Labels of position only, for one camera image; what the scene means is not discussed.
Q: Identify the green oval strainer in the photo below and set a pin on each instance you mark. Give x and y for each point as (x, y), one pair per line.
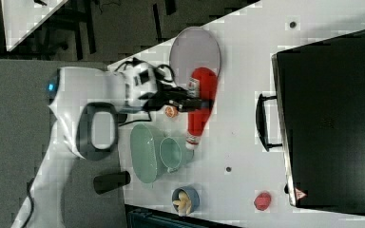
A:
(145, 141)

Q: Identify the grey cylindrical cup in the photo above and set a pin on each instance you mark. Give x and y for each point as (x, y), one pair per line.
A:
(108, 182)

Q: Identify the orange slice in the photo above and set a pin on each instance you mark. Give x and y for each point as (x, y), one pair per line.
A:
(171, 112)

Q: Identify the grey round plate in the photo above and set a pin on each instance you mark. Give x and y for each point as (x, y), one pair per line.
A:
(194, 47)

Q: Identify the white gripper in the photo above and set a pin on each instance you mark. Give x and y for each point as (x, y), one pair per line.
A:
(141, 89)

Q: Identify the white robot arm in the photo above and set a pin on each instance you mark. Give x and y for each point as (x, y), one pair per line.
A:
(76, 95)

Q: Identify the peeled banana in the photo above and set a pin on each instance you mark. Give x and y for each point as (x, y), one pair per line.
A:
(183, 204)

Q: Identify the red ketchup bottle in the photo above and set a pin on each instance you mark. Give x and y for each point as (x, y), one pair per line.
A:
(202, 85)

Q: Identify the green mug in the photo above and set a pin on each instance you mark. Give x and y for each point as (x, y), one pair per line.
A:
(174, 153)

